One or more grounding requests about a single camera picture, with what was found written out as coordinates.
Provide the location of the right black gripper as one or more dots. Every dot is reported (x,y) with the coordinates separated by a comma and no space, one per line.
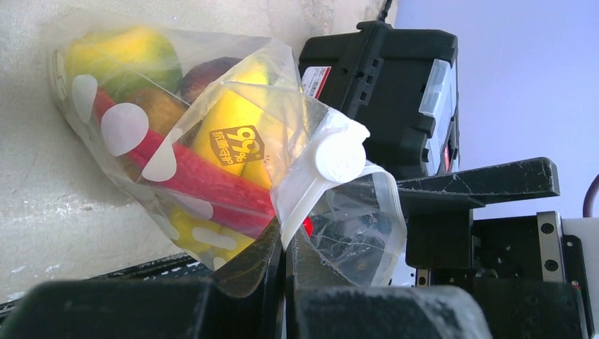
(530,275)

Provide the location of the dark red fruit toy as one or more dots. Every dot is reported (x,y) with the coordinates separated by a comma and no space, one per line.
(197,79)

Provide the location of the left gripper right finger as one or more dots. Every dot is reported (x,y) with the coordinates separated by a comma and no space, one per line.
(322,303)

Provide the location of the yellow banana toy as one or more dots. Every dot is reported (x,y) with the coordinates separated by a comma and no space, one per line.
(227,138)

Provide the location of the clear zip top bag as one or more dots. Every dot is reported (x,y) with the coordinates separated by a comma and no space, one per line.
(321,179)

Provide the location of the red chili pepper toy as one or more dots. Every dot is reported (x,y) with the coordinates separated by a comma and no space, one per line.
(207,190)

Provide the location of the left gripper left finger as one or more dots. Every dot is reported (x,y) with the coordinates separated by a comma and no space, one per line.
(242,299)

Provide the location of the black tool box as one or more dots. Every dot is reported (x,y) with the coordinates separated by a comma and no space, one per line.
(401,84)

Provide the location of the orange small fruit toy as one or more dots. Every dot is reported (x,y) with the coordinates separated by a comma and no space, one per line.
(162,108)

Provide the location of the green yellow fruit toy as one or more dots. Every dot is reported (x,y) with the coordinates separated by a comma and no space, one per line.
(124,61)

